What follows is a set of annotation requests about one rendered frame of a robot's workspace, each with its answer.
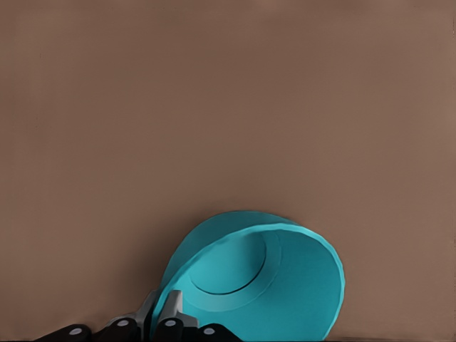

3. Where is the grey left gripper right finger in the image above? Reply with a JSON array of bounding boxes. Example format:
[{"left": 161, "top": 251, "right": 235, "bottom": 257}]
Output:
[{"left": 153, "top": 289, "right": 243, "bottom": 342}]

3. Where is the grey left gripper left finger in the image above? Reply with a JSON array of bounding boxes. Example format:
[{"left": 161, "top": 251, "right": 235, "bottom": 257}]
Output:
[{"left": 93, "top": 289, "right": 158, "bottom": 342}]

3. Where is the teal cup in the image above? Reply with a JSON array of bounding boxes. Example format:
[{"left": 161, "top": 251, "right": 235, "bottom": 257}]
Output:
[{"left": 148, "top": 209, "right": 346, "bottom": 341}]

